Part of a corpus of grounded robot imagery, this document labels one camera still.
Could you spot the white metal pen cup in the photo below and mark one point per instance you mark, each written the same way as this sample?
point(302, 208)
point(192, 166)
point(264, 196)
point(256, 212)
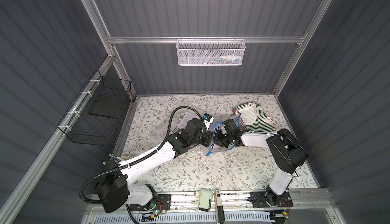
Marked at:
point(121, 158)

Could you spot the pale green box on rail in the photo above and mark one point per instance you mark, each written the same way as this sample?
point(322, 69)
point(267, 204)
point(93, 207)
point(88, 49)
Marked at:
point(204, 199)

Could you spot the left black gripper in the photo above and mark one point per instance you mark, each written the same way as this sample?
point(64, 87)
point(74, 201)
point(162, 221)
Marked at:
point(207, 137)

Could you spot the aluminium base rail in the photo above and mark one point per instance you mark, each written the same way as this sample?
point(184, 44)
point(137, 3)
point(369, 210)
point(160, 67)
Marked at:
point(311, 206)

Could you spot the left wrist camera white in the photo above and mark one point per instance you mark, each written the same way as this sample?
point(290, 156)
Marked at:
point(208, 120)

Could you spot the green striped garment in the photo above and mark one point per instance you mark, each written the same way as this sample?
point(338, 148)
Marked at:
point(253, 119)

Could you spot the black wire wall basket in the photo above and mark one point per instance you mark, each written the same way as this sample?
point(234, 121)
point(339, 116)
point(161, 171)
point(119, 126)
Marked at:
point(99, 115)

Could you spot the white wire wall basket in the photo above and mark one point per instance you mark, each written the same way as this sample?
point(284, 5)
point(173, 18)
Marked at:
point(193, 52)

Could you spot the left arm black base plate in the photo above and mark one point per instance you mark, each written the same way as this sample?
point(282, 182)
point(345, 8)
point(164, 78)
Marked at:
point(161, 202)

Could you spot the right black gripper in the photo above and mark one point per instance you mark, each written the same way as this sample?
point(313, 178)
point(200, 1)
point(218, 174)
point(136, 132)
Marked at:
point(220, 138)

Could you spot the black handle on rail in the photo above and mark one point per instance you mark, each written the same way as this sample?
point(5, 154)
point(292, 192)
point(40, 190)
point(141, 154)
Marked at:
point(220, 217)

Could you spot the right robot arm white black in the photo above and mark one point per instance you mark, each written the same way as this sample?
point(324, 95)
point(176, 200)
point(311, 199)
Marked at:
point(286, 150)

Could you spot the clear vacuum bag blue zipper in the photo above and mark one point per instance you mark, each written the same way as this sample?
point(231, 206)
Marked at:
point(174, 143)

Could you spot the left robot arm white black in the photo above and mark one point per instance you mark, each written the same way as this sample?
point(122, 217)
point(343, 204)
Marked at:
point(117, 188)

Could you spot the navy striped garment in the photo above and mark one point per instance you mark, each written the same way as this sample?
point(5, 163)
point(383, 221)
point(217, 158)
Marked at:
point(183, 120)

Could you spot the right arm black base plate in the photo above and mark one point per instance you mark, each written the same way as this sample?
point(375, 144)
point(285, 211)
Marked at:
point(264, 199)

